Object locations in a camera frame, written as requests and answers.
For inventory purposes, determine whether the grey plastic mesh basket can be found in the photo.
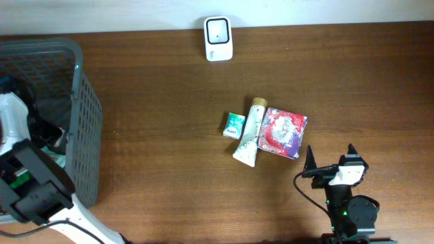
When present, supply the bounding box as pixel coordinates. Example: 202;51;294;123
1;38;103;207

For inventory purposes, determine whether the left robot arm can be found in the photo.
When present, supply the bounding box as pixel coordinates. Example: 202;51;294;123
1;76;127;243

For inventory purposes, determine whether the black cable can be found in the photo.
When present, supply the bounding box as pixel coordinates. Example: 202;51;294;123
293;171;336;235
0;218;106;244

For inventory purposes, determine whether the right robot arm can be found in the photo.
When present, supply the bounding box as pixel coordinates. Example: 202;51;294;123
293;144;396;244

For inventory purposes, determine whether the small teal gum pack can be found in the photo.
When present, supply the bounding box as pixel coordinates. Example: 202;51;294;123
222;113;245;140

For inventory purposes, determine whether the left black cable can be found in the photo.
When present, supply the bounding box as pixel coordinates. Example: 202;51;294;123
0;218;106;244

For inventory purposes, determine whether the red purple tissue pack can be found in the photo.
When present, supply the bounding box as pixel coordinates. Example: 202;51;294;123
258;108;308;159

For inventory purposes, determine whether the white barcode scanner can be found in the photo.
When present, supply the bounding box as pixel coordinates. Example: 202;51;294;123
203;16;233;62

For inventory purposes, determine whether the white tube with cork cap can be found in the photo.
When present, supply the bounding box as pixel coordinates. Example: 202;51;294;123
233;98;268;167

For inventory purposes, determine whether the teal wipes packet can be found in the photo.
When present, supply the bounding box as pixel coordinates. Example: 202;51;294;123
41;146;66;168

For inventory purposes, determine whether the right black cable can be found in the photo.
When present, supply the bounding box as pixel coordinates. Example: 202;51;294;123
293;171;336;235

